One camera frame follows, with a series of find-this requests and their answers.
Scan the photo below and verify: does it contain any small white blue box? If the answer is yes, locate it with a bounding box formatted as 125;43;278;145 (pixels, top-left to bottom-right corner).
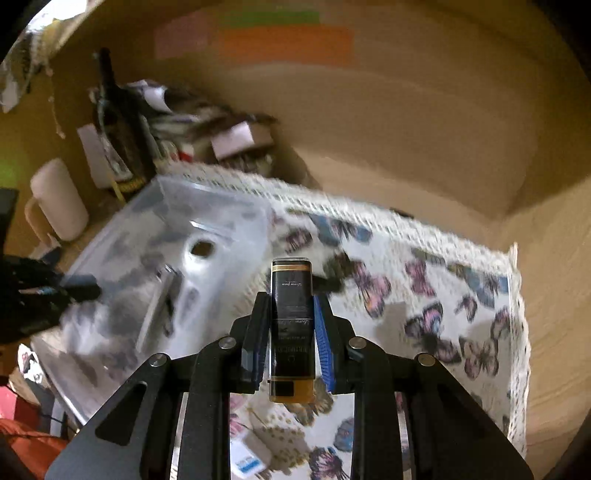
230;433;274;479

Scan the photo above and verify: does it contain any green wall paper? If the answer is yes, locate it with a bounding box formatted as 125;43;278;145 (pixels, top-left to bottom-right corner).
221;8;320;27

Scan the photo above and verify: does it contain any black and gold bottle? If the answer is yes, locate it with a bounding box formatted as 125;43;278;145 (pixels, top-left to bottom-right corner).
269;257;317;404

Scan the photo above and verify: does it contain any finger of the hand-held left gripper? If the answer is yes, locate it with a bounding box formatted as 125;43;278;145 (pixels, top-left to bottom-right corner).
58;273;102;304

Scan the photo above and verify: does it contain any dark tall bottle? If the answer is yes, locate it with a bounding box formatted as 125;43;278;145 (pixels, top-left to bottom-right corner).
93;47;157;186

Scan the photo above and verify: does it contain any clear plastic storage box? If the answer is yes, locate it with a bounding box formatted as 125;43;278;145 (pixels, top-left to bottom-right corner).
31;175;274;425

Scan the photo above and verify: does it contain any butterfly printed tablecloth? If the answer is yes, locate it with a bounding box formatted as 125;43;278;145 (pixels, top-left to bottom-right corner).
161;165;530;480

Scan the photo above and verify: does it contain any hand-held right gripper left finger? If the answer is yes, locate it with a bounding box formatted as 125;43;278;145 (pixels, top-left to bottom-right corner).
44;291;271;480

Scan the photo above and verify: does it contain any pink wall paper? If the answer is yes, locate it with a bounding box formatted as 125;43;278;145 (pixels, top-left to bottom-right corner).
154;13;223;59

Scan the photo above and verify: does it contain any white mug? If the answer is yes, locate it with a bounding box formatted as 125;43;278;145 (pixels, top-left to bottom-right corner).
24;158;89;244

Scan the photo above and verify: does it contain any small cardboard box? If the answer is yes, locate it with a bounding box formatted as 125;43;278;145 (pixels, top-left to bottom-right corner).
210;121;274;161

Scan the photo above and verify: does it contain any orange wall paper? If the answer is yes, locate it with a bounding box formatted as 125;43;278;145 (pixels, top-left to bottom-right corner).
216;25;355;68

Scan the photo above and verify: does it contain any crumpled silver foil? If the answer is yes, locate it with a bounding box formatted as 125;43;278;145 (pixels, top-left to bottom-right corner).
0;23;52;113

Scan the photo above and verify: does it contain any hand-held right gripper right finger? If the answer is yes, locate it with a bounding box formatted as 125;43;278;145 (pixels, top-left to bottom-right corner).
314;294;536;480

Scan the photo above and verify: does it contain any pile of papers and boxes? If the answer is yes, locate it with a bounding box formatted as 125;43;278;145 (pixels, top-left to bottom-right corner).
131;79;279;172

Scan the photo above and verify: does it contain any red cloth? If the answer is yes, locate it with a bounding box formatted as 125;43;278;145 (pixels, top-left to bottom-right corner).
0;387;68;480

